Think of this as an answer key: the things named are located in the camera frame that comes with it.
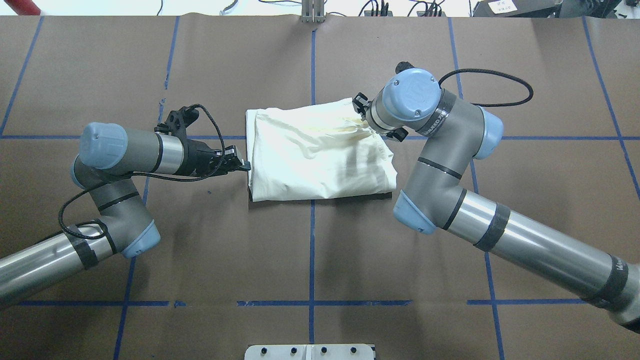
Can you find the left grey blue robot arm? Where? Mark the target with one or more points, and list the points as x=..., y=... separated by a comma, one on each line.
x=110, y=156

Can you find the red cylinder bottle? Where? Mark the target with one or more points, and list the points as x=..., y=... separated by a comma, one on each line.
x=24, y=7

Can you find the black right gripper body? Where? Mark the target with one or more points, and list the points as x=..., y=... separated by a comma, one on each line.
x=398, y=133

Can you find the aluminium frame post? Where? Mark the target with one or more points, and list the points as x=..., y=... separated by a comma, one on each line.
x=313, y=11

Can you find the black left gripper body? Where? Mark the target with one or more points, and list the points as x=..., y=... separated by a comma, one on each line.
x=199, y=158

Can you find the cream long-sleeve cat shirt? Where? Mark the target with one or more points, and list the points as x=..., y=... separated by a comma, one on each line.
x=323, y=151

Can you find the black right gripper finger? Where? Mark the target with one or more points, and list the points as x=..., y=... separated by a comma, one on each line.
x=397, y=135
x=360, y=103

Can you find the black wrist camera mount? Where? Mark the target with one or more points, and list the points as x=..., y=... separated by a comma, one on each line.
x=177, y=122
x=403, y=66

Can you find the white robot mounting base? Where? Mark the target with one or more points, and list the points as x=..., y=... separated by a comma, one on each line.
x=326, y=351

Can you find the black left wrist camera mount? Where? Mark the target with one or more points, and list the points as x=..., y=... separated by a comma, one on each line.
x=177, y=122

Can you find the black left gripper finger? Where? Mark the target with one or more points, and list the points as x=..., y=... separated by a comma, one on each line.
x=230, y=154
x=237, y=165

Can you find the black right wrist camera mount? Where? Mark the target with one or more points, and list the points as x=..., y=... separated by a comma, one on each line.
x=403, y=66

